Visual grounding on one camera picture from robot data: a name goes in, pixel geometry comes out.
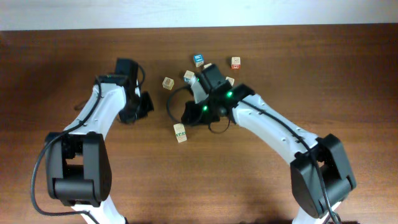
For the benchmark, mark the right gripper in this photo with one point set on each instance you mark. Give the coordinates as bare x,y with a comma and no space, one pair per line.
191,114

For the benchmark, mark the blue C wooden block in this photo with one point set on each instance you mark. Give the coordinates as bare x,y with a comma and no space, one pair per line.
231,80

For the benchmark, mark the blue five wooden block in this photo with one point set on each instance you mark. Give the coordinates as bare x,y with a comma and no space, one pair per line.
188,75

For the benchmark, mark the green edge wooden block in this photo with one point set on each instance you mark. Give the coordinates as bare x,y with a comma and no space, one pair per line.
180,132

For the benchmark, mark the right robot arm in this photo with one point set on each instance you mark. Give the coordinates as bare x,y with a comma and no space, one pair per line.
320,171

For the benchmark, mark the blue top wooden block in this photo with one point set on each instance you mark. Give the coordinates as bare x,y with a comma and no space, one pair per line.
198,60

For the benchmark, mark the red bottom wooden block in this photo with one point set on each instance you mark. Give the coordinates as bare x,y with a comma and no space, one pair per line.
235,63

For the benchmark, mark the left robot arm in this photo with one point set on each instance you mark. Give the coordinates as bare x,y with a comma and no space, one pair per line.
77,167

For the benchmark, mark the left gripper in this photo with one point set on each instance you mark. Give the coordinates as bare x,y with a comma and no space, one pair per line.
145,99

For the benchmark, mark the pineapple wooden block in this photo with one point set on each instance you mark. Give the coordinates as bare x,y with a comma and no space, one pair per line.
168,83

